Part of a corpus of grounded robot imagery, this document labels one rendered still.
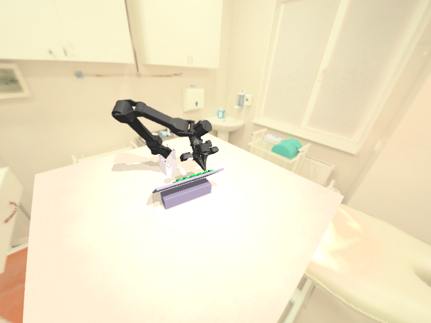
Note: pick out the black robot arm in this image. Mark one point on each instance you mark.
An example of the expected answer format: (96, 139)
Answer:
(124, 113)

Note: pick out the lavender switch panel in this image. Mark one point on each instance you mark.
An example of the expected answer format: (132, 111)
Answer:
(182, 194)

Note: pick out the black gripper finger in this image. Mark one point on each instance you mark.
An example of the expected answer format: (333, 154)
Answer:
(204, 159)
(200, 162)

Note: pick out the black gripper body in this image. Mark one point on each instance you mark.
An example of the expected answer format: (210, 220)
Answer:
(185, 156)

